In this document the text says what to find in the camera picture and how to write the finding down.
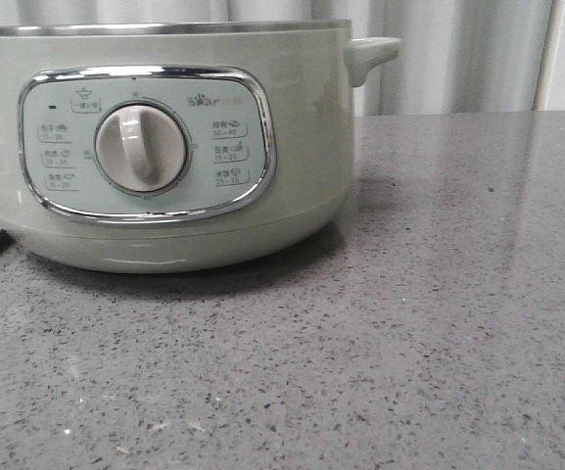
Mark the pale green electric pot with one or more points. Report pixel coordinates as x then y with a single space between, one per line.
168 147

